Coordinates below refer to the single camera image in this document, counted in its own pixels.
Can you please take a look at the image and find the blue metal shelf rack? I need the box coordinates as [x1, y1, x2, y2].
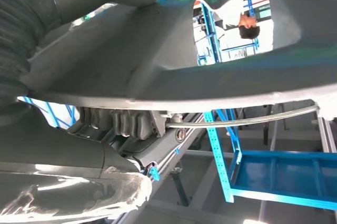
[203, 109, 337, 212]
[194, 0, 260, 66]

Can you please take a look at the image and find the person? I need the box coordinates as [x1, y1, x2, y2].
[212, 1, 261, 40]

